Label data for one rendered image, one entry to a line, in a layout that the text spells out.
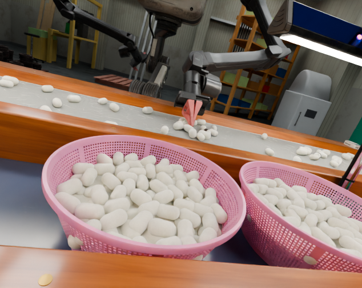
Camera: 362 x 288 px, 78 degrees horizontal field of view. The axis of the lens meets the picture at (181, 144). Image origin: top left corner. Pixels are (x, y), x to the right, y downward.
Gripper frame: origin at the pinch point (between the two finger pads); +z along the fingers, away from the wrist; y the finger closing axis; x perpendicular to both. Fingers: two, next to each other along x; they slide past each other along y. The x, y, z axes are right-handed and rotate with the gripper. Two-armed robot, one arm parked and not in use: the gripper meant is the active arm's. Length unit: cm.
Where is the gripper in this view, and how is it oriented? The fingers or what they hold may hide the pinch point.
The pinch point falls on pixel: (191, 124)
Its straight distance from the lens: 65.8
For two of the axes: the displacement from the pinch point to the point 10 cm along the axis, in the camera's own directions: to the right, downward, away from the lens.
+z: -0.3, 8.7, -4.9
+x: -2.8, 4.7, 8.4
